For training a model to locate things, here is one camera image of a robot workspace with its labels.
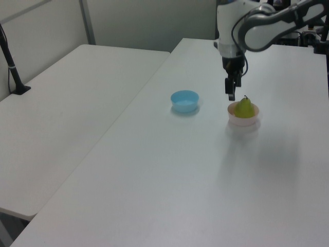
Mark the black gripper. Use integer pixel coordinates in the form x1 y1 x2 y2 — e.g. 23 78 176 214
222 55 245 101

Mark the blue plastic bowl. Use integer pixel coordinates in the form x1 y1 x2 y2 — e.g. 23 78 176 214
170 90 200 113

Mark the green pear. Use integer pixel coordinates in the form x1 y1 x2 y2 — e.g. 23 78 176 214
233 95 256 119

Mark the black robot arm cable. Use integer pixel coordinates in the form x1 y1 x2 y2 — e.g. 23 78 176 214
230 10 249 77

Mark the grey partition frame post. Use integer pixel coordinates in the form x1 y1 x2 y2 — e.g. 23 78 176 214
78 0 97 46

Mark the pink plastic bowl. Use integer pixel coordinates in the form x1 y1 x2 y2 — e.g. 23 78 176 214
227 101 260 127

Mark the white side table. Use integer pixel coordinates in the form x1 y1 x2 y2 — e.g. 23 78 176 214
0 44 171 217

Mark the black pole with base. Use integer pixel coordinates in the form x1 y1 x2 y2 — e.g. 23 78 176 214
0 23 32 95

